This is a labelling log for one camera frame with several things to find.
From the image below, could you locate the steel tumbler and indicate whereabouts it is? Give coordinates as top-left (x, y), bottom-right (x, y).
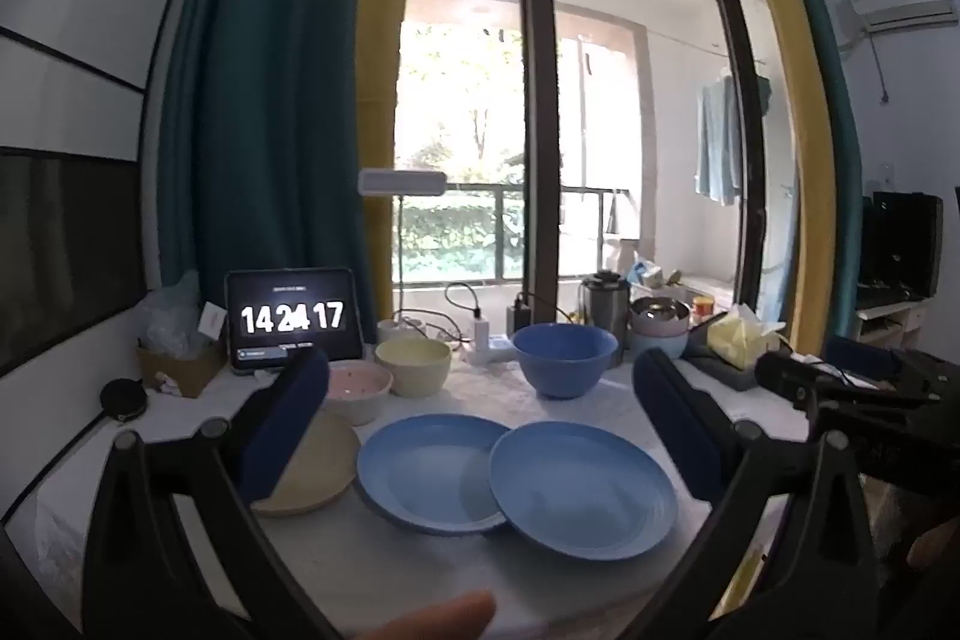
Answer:
top-left (579, 271), bottom-right (631, 348)

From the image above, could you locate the blue plate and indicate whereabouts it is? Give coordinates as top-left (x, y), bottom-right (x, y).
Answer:
top-left (487, 422), bottom-right (678, 561)
top-left (356, 413), bottom-right (515, 532)

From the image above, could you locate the black charger cable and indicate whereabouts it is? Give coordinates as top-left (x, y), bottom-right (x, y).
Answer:
top-left (445, 281), bottom-right (482, 320)
top-left (516, 291), bottom-right (580, 322)

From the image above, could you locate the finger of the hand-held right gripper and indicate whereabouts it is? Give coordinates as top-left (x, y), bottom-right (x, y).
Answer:
top-left (825, 335), bottom-right (903, 380)
top-left (754, 351), bottom-right (931, 412)

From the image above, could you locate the person's right hand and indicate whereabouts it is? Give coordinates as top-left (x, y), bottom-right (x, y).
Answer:
top-left (906, 518), bottom-right (960, 567)

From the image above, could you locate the yellow curtain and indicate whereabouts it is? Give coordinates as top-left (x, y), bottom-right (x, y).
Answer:
top-left (716, 0), bottom-right (837, 356)
top-left (352, 0), bottom-right (421, 341)

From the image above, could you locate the light blue bowl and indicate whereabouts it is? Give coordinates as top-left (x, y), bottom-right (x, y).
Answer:
top-left (628, 329), bottom-right (689, 362)

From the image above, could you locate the person's left hand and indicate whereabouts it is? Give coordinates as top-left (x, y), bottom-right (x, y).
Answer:
top-left (349, 591), bottom-right (497, 640)

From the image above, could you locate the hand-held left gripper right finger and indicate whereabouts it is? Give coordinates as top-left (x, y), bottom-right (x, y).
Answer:
top-left (632, 346), bottom-right (882, 640)

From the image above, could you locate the balcony railing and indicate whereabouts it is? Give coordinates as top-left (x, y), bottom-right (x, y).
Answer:
top-left (397, 181), bottom-right (640, 283)

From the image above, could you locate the tablet showing clock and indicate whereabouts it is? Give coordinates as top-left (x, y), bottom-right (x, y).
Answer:
top-left (225, 267), bottom-right (366, 378)

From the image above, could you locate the teal curtain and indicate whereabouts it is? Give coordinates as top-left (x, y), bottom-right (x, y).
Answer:
top-left (154, 0), bottom-right (376, 311)
top-left (780, 0), bottom-right (863, 341)

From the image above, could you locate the black round object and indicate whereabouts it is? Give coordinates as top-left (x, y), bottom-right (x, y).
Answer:
top-left (100, 377), bottom-right (147, 421)

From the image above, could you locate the clear plastic bag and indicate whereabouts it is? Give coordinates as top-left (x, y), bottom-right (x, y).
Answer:
top-left (139, 270), bottom-right (205, 360)

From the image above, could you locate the white desk lamp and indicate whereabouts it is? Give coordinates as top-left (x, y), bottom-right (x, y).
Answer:
top-left (358, 169), bottom-right (449, 347)

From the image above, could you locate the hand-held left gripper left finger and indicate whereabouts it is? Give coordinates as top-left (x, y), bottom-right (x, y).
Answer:
top-left (82, 346), bottom-right (338, 640)

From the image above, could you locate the white paper tag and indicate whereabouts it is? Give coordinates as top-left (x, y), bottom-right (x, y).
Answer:
top-left (199, 302), bottom-right (228, 345)

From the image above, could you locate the black monitor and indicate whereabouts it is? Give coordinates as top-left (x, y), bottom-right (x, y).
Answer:
top-left (859, 190), bottom-right (944, 304)

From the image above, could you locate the cream plate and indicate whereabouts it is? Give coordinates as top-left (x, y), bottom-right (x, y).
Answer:
top-left (251, 415), bottom-right (362, 519)

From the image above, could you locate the white bowl pink inside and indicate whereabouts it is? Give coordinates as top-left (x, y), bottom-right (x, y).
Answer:
top-left (324, 362), bottom-right (394, 426)

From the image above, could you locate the white power strip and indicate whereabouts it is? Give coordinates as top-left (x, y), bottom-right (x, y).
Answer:
top-left (459, 336), bottom-right (522, 365)

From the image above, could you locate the yellow tissue pack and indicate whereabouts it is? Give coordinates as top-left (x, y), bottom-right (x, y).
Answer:
top-left (705, 304), bottom-right (788, 371)

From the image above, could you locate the white air conditioner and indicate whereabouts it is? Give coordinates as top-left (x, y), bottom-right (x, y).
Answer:
top-left (836, 0), bottom-right (960, 49)

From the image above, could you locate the dark sliding door frame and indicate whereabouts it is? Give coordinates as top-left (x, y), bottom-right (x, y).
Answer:
top-left (416, 0), bottom-right (766, 326)

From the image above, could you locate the black lamp cable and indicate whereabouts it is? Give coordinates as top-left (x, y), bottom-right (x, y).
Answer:
top-left (394, 308), bottom-right (467, 341)

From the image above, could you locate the cream bowl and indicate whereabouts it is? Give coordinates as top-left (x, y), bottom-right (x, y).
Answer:
top-left (374, 338), bottom-right (453, 399)

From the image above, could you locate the light blue hanging shirt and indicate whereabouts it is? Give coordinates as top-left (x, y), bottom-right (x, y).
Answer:
top-left (694, 74), bottom-right (751, 208)

